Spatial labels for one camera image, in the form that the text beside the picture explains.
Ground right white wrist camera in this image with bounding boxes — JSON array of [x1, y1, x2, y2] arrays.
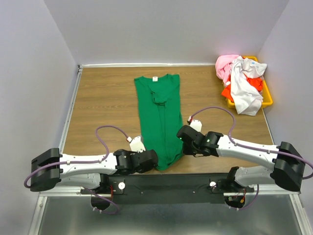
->
[[187, 116, 202, 132]]

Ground white t-shirt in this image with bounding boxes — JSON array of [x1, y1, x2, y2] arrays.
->
[[230, 56, 267, 116]]

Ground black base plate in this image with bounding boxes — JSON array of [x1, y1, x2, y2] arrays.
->
[[92, 173, 254, 207]]

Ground pink t-shirt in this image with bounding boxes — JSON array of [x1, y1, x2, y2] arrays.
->
[[215, 54, 239, 83]]

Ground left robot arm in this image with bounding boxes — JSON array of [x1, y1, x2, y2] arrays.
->
[[24, 148, 158, 193]]

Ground yellow plastic bin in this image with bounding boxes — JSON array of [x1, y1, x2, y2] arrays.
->
[[227, 57, 273, 109]]

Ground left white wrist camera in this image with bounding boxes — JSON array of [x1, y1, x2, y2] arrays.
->
[[126, 136, 146, 153]]

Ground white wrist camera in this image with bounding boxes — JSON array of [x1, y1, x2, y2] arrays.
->
[[126, 136, 146, 153], [187, 116, 202, 132]]

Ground green t-shirt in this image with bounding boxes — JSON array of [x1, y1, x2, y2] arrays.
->
[[134, 74, 183, 170]]

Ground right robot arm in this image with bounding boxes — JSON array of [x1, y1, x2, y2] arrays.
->
[[177, 125, 305, 192]]

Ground orange t-shirt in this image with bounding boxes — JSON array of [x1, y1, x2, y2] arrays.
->
[[221, 75, 263, 102]]

